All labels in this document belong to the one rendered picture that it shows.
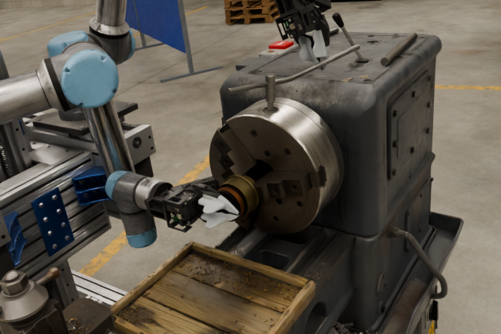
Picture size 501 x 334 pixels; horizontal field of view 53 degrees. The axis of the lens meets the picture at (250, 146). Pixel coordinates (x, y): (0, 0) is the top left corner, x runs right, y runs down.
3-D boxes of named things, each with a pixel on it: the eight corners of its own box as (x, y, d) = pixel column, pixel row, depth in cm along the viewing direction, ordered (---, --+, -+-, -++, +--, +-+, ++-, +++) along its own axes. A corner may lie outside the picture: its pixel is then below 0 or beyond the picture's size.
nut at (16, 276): (21, 278, 81) (14, 261, 80) (35, 285, 79) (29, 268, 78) (-2, 293, 78) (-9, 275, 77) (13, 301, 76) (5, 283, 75)
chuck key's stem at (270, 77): (268, 124, 115) (268, 76, 110) (264, 120, 117) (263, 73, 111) (276, 122, 116) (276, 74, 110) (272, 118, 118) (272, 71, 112)
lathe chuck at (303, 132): (232, 196, 141) (226, 90, 126) (335, 232, 125) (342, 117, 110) (212, 212, 134) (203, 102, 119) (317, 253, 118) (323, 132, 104)
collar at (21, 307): (30, 282, 85) (24, 268, 84) (58, 297, 81) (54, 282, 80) (-14, 312, 79) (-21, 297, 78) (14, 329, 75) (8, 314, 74)
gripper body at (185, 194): (188, 235, 107) (147, 221, 114) (212, 215, 113) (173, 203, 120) (182, 203, 104) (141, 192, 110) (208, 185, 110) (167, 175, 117)
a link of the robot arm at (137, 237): (152, 223, 135) (145, 188, 130) (162, 244, 125) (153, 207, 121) (123, 232, 132) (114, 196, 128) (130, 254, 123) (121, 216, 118)
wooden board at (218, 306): (192, 252, 131) (190, 239, 129) (316, 295, 111) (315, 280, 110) (104, 328, 109) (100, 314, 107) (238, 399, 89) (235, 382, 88)
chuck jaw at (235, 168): (253, 165, 123) (224, 127, 123) (266, 156, 119) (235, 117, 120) (227, 186, 115) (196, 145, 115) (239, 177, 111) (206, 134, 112)
